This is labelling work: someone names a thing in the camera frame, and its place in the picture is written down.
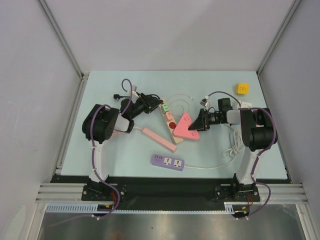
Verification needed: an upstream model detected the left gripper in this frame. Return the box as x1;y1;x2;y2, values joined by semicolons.
129;92;163;120

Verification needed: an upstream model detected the beige power strip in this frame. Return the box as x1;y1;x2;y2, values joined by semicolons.
158;98;183;145

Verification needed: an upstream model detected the green adapter plug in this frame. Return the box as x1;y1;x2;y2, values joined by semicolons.
160;103;170;114

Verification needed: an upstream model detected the pink triangular socket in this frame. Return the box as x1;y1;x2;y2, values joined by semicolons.
173;112;200;141

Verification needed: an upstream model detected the orange adapter plug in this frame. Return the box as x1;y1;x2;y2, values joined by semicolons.
165;111;174;121

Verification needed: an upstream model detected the pink power strip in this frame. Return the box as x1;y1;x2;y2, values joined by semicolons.
142;127;177;153

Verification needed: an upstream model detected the purple power strip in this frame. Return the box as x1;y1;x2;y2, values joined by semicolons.
151;154;185;172

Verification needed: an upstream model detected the white cube socket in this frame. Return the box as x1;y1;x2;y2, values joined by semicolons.
236;101;252;109

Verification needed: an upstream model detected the yellow cube socket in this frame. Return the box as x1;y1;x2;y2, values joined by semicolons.
235;83;250;95

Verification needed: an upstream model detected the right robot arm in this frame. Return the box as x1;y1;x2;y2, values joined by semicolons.
188;98;277;201

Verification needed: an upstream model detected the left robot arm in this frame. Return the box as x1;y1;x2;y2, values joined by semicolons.
82;93;164;200

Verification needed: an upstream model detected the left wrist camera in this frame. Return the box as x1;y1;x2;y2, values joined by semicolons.
127;85;139;101

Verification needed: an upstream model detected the white power strip cable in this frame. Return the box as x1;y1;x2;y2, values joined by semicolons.
184;123;247;170

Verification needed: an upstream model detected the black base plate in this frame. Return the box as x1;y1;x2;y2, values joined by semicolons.
50;175;260;211

